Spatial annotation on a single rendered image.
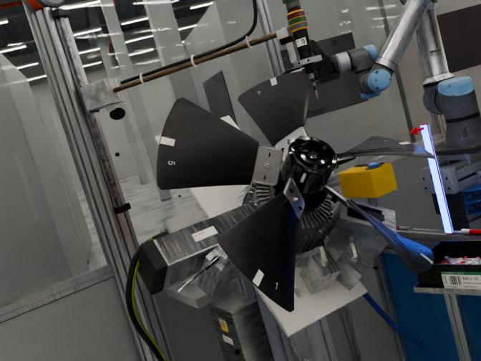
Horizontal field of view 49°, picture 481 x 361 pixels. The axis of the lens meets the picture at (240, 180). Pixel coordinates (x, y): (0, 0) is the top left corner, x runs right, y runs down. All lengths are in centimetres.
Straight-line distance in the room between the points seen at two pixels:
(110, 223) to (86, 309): 32
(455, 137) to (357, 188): 43
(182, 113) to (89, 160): 47
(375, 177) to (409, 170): 85
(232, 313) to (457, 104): 107
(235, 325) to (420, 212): 135
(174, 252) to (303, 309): 35
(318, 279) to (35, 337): 93
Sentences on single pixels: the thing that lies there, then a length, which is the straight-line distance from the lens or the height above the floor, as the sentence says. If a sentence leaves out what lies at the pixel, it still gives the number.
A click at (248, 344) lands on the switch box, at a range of 156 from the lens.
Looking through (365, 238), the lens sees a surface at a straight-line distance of 142.
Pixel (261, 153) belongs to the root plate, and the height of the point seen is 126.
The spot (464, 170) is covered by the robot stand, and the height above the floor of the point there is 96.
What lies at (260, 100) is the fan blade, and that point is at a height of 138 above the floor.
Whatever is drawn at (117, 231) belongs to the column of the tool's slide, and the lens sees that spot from 165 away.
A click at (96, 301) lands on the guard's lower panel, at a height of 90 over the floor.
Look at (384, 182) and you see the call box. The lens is 177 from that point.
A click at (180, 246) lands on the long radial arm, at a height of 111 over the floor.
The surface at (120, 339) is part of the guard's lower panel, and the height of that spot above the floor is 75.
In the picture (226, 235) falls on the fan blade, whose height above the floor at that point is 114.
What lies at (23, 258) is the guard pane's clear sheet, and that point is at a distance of 178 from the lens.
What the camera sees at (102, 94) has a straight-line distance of 158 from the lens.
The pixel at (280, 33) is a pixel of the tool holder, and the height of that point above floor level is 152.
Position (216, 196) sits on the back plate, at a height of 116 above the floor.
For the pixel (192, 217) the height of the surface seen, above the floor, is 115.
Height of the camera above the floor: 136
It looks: 7 degrees down
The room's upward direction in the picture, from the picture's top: 16 degrees counter-clockwise
